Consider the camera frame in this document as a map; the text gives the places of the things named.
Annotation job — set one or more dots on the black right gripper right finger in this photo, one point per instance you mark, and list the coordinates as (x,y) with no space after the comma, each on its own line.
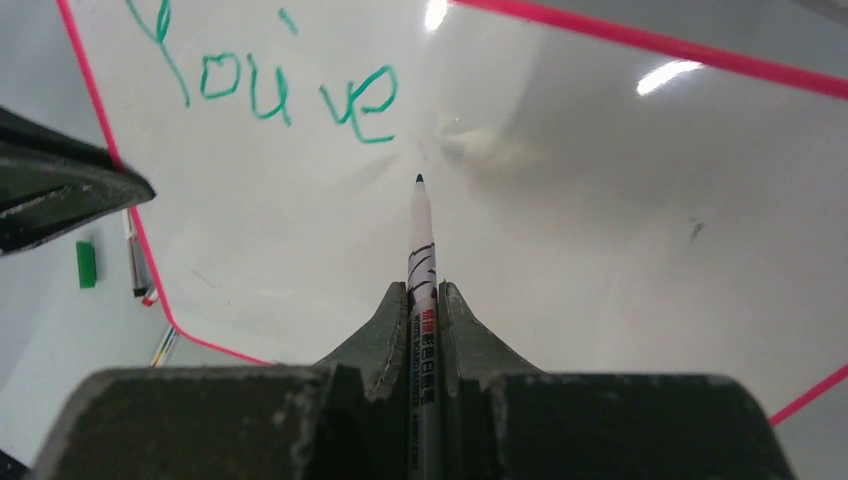
(504,418)

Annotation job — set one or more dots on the pink-framed whiteboard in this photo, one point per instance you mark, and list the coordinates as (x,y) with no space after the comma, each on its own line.
(606,198)

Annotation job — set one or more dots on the green marker cap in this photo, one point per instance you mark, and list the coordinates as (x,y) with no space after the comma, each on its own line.
(86,264)

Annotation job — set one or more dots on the black-capped whiteboard marker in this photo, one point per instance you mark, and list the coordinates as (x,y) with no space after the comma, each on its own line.
(138,269)

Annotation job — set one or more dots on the red-capped whiteboard marker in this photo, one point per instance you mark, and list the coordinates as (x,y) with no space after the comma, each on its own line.
(151,297)

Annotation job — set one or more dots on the blue-capped whiteboard marker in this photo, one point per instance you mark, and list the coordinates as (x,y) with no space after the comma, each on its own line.
(164,348)

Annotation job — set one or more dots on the green whiteboard marker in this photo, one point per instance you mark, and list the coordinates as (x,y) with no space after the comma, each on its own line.
(425,425)

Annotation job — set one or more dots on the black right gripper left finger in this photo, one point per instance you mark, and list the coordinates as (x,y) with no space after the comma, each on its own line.
(340,418)

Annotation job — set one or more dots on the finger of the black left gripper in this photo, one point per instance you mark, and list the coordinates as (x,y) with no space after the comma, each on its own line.
(52,184)

